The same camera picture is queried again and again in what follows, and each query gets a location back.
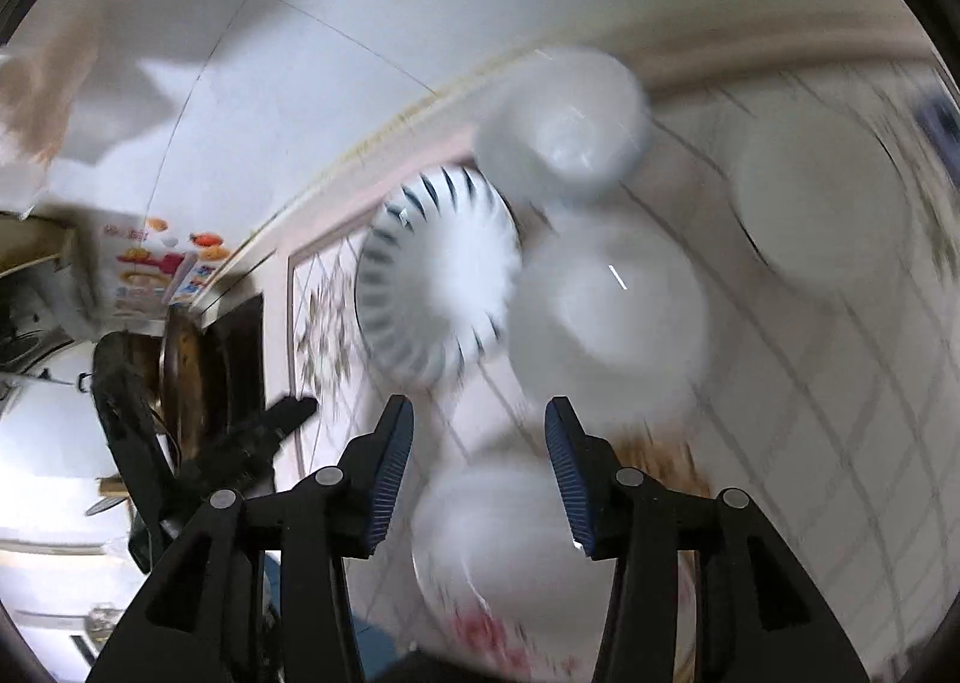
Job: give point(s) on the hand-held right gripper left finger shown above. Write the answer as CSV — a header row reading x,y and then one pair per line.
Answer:
x,y
386,477

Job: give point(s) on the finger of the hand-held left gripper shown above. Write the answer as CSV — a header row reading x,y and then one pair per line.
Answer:
x,y
289,414

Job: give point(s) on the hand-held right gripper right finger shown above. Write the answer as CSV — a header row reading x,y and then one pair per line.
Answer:
x,y
571,480

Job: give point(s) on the white ceramic bowl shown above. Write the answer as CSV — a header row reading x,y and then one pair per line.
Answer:
x,y
607,315
562,124
821,203

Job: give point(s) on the blue striped white plate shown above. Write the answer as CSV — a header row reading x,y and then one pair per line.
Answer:
x,y
439,278

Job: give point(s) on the black wok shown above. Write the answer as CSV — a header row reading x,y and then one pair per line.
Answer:
x,y
180,368

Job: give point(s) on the black gas stove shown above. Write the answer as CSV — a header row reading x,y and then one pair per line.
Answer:
x,y
241,353

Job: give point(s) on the floral diamond pattern table cover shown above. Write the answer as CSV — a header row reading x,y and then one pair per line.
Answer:
x,y
810,428

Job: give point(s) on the colourful wall stickers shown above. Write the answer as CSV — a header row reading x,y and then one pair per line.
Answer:
x,y
154,263

